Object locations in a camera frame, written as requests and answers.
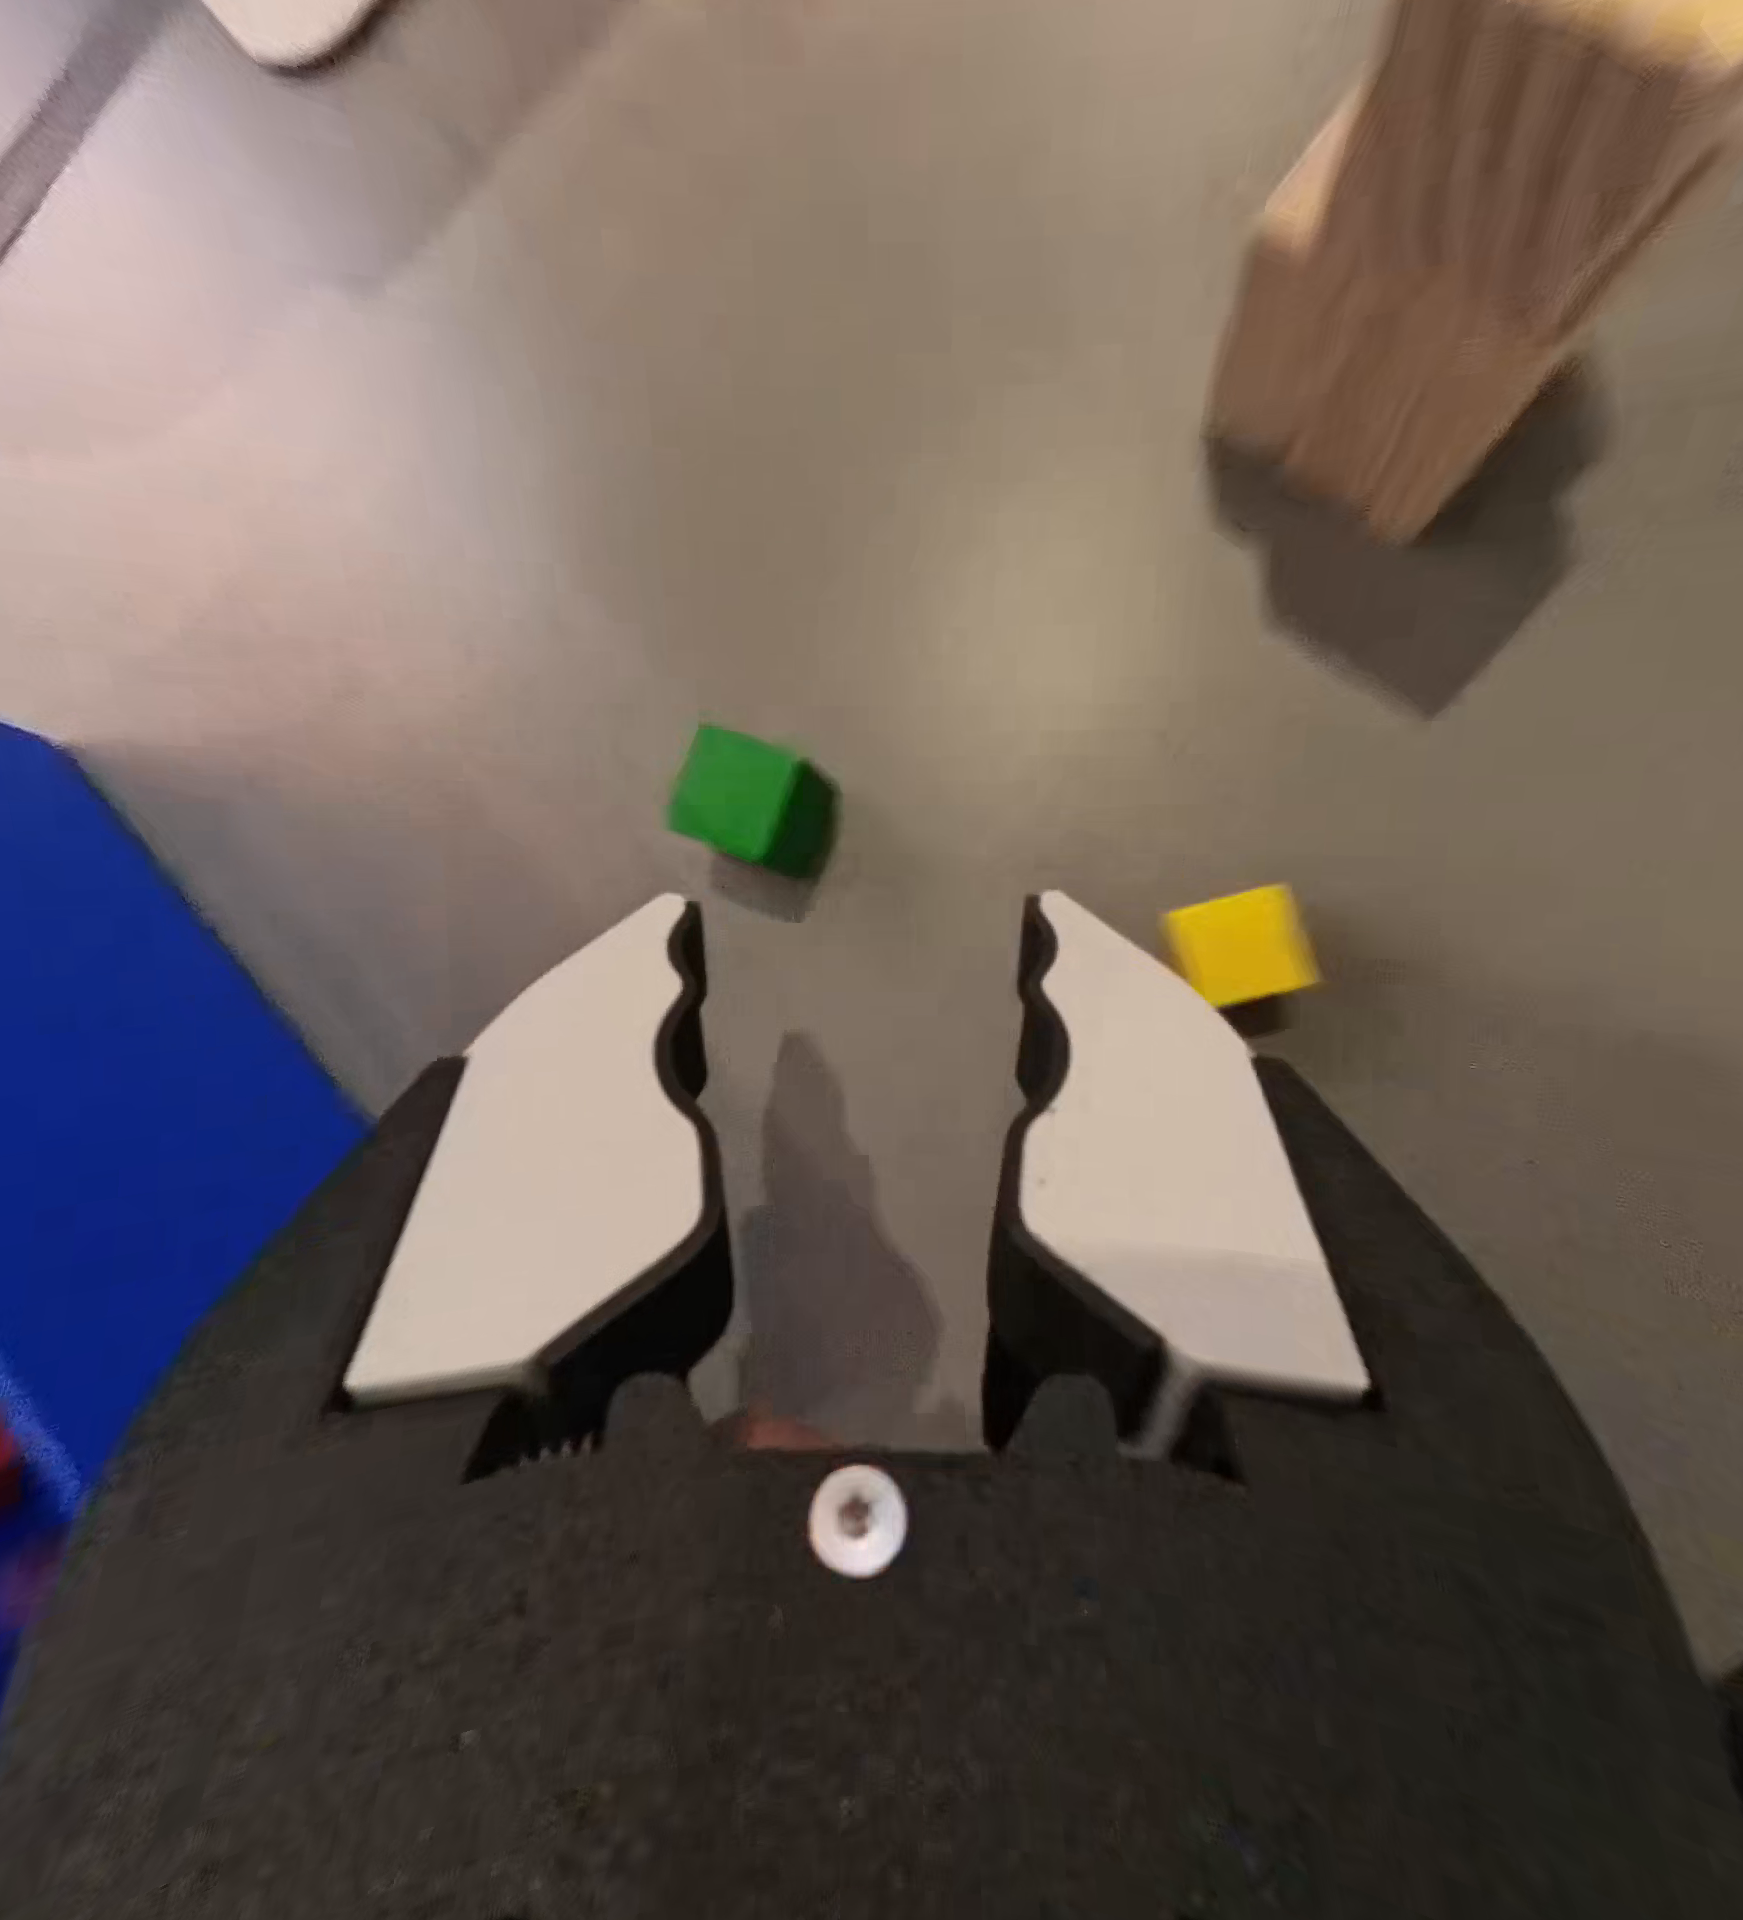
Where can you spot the green wooden cube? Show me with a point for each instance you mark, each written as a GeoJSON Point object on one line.
{"type": "Point", "coordinates": [736, 796]}

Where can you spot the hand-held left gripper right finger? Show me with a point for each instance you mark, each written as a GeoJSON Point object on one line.
{"type": "Point", "coordinates": [1185, 1185]}

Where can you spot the white metal document stand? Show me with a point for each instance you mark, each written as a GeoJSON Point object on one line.
{"type": "Point", "coordinates": [286, 23]}

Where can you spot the medium plain wooden cube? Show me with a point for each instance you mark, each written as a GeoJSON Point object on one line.
{"type": "Point", "coordinates": [1530, 121]}

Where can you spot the yellow wooden cube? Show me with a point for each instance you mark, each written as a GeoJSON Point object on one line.
{"type": "Point", "coordinates": [1239, 944]}

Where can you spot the large blue plastic bin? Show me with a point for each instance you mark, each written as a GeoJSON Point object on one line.
{"type": "Point", "coordinates": [61, 1052]}

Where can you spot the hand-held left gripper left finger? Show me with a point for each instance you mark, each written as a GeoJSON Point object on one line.
{"type": "Point", "coordinates": [541, 1185]}

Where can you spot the large plain wooden cube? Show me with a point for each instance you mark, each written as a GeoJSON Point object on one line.
{"type": "Point", "coordinates": [1381, 390]}

